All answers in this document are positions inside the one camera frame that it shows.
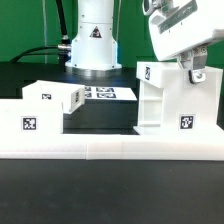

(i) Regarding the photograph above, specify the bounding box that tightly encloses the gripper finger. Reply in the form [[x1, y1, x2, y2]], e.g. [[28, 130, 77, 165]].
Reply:
[[177, 50, 193, 70], [189, 46, 207, 84]]

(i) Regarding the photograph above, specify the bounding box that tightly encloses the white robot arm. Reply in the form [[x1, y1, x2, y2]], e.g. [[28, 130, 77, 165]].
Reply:
[[66, 0, 224, 84]]

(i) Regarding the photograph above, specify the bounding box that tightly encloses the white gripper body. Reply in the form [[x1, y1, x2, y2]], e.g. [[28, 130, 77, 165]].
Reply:
[[142, 0, 224, 61]]

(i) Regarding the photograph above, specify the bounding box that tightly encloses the white drawer cabinet box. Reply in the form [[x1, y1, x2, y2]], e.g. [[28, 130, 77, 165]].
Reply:
[[134, 62, 222, 135]]

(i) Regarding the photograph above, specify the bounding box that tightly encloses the white U-shaped fence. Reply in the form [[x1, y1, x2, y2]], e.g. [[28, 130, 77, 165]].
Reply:
[[0, 132, 224, 161]]

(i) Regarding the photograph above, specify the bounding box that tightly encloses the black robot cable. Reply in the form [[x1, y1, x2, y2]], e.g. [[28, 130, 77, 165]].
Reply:
[[10, 0, 72, 64]]

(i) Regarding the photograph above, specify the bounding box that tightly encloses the white drawer tray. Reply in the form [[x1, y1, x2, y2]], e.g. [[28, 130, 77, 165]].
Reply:
[[22, 80, 85, 114], [0, 99, 63, 134]]

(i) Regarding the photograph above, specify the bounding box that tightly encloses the paper sheet with markers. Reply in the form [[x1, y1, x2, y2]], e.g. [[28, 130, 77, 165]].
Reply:
[[85, 86, 137, 101]]

